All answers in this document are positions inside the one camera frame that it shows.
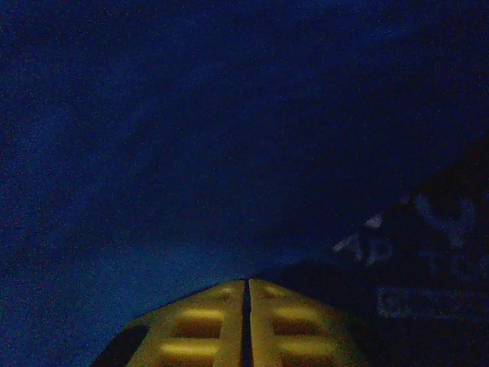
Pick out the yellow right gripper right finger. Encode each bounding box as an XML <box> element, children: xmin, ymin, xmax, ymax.
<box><xmin>248</xmin><ymin>278</ymin><xmax>368</xmax><ymax>367</ymax></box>

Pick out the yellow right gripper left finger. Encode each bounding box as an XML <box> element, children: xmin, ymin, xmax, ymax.
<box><xmin>91</xmin><ymin>278</ymin><xmax>246</xmax><ymax>367</ymax></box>

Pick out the blue t-shirt with panda print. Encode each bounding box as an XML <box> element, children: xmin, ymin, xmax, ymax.
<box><xmin>0</xmin><ymin>0</ymin><xmax>489</xmax><ymax>367</ymax></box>

